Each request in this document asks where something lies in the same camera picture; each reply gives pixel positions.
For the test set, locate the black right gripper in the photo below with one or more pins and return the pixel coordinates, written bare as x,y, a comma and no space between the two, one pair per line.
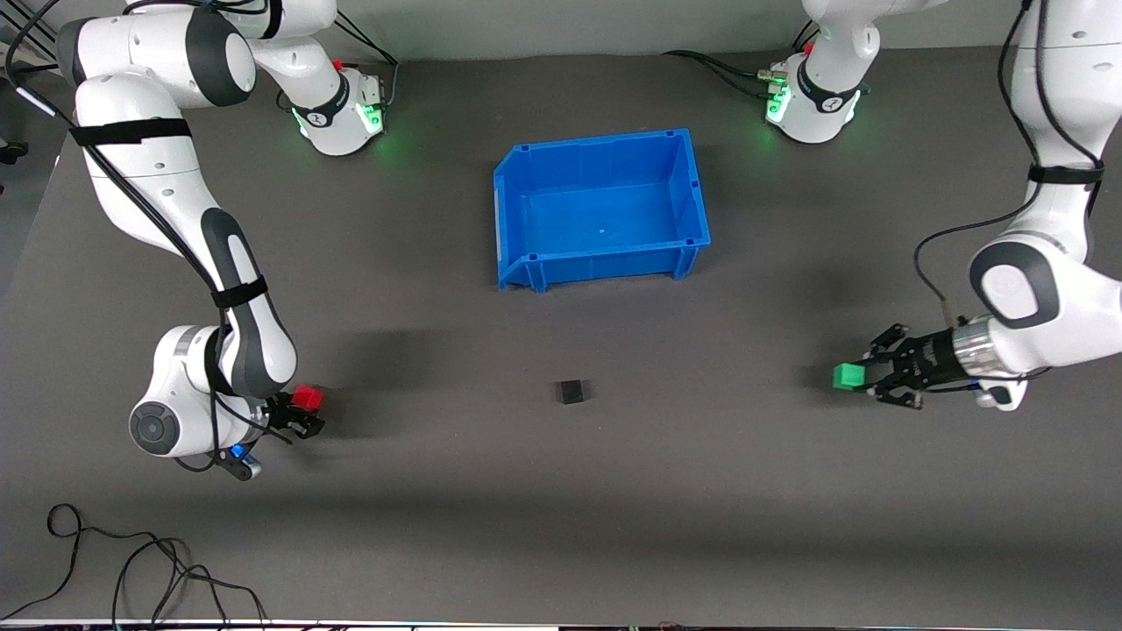
282,412

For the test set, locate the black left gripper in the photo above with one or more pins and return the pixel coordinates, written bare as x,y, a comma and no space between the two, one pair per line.
931,358

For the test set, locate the red cube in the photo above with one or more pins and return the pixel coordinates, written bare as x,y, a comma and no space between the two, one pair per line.
308,398

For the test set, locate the green cube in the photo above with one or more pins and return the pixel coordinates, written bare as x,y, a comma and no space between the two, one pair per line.
848,377

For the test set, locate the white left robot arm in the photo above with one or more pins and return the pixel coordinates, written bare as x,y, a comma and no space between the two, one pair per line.
828,53

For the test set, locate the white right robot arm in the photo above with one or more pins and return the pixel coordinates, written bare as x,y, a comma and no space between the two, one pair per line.
298,61

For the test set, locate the black cube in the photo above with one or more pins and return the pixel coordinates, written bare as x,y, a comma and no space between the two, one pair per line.
571,392

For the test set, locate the dark grey table mat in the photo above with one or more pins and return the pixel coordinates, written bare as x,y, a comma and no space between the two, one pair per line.
438,491

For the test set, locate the blue plastic storage bin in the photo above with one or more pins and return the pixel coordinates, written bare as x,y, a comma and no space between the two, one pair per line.
605,219

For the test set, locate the aluminium frame rail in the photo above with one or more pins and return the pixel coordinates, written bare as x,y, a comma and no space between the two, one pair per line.
42,48

